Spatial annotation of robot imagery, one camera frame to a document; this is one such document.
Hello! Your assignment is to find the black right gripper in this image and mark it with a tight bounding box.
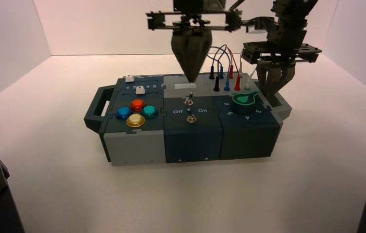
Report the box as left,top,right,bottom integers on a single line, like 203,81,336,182
241,19,322,99

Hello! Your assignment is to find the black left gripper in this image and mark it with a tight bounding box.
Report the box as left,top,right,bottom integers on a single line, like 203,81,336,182
146,0,244,82

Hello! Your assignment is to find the green black rotary knob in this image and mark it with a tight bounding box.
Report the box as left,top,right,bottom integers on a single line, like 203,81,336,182
232,91,259,115

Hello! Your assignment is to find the green push button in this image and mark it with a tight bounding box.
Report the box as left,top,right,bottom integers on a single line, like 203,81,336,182
142,105,158,119

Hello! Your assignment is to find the red push button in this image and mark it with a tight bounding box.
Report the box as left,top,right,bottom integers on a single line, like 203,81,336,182
130,99,146,112

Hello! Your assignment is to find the yellow push button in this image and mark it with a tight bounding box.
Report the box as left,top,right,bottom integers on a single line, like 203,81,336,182
126,114,146,128

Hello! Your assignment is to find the blue push button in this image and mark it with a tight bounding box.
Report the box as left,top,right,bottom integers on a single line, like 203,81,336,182
116,106,133,120

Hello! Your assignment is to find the dark teal grey control box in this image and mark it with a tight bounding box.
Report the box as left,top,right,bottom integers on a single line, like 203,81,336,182
83,74,292,166

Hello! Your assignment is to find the white jumper cable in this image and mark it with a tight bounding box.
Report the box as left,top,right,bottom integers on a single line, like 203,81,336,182
239,53,258,91

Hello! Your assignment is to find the red jumper cable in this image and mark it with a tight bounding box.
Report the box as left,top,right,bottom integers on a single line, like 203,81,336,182
226,48,242,92

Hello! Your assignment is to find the black jumper cable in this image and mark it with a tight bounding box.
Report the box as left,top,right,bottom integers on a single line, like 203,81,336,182
208,44,228,92

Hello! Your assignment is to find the blue jumper cable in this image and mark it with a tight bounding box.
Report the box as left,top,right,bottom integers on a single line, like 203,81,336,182
207,46,232,92

